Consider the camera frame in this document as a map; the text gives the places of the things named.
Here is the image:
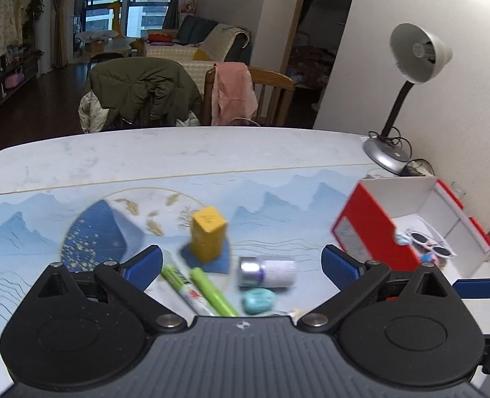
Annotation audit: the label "white sunglasses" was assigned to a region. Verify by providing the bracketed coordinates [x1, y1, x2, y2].
[395, 229, 456, 260]

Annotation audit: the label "yellow small carton box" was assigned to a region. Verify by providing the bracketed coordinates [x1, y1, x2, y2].
[190, 206, 228, 264]

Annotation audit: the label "green glue pen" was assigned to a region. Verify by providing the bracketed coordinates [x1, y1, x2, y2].
[189, 268, 239, 317]

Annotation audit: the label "teal small eraser case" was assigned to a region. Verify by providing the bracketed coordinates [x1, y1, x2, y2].
[241, 289, 276, 315]

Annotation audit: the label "silver white roll tin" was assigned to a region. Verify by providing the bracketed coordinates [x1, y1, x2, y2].
[237, 256, 298, 289]

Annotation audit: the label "white green marker pen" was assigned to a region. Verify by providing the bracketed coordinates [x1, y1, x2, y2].
[161, 264, 215, 316]

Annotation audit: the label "pink blue doll figurine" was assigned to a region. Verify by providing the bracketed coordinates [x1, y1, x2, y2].
[419, 252, 438, 264]

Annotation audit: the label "red white cardboard box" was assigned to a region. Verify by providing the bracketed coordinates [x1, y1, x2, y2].
[332, 177, 490, 279]

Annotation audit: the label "white puffy garment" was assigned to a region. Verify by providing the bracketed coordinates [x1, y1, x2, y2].
[78, 91, 110, 134]

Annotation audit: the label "olive green jacket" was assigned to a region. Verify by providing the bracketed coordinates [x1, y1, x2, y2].
[86, 57, 203, 131]

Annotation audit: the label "pink cloth on chair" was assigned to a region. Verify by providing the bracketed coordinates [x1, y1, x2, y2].
[211, 62, 259, 126]

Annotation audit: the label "grey desk lamp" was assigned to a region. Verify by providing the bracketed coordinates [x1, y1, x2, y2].
[362, 22, 455, 176]

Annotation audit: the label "dark wooden sideboard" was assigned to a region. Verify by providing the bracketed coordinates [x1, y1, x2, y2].
[0, 53, 38, 106]

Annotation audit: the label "sofa with blankets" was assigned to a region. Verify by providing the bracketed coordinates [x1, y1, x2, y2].
[143, 15, 252, 80]

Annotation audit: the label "black lamp cable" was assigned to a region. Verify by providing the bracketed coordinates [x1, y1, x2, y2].
[369, 127, 437, 177]

